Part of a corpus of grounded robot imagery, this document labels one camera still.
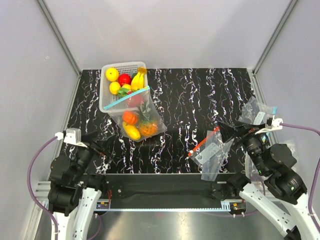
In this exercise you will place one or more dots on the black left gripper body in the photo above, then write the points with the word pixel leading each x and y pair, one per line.
pixel 84 155

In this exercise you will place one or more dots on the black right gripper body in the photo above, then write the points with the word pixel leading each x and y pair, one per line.
pixel 253 143

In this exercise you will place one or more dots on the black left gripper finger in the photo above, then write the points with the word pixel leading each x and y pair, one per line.
pixel 89 137
pixel 105 147

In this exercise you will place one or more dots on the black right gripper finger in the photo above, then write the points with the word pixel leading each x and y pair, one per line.
pixel 227 132
pixel 246 128

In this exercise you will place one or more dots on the yellow toy mango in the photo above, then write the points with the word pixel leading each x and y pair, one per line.
pixel 131 131

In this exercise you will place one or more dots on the orange toy tangerine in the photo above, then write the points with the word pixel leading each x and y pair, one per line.
pixel 130 117

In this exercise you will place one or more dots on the white plastic fruit basket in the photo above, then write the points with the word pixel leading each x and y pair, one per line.
pixel 105 96

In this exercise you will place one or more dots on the teal zipper clear bag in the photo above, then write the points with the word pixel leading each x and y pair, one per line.
pixel 117 108

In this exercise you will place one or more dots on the toy pineapple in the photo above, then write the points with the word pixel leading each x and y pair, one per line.
pixel 147 123

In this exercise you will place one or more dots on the red toy apple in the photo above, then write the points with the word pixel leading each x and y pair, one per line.
pixel 124 79

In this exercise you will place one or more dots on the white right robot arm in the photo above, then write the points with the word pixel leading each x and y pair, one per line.
pixel 274 162

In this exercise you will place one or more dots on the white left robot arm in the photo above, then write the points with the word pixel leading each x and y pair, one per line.
pixel 73 195

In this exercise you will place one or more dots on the red zipper clear bag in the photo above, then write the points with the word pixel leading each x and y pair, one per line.
pixel 210 154

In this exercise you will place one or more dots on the black marble pattern mat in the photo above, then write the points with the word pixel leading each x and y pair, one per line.
pixel 190 100

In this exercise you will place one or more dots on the toy dragon fruit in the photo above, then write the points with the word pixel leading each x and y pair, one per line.
pixel 132 100

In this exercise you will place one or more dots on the yellow toy lemon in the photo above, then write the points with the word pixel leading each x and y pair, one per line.
pixel 127 86
pixel 114 87

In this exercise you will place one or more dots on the yellow toy banana bunch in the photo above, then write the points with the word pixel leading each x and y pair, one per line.
pixel 138 81

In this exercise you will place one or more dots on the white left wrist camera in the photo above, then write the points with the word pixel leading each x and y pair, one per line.
pixel 71 136

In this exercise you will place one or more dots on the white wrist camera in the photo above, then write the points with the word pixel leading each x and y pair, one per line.
pixel 71 136
pixel 272 124

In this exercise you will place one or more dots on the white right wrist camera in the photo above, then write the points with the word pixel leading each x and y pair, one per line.
pixel 272 124

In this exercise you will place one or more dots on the aluminium front rail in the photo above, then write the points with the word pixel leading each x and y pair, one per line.
pixel 43 187

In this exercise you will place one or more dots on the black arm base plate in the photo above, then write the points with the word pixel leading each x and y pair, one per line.
pixel 165 190

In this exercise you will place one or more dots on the white slotted cable duct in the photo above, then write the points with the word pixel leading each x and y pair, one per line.
pixel 224 207

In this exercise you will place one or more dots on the left aluminium frame post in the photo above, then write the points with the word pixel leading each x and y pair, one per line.
pixel 44 9

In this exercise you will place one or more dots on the aluminium frame post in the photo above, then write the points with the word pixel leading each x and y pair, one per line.
pixel 276 33
pixel 44 9

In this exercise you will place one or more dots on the right aluminium frame post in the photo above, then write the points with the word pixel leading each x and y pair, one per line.
pixel 276 33

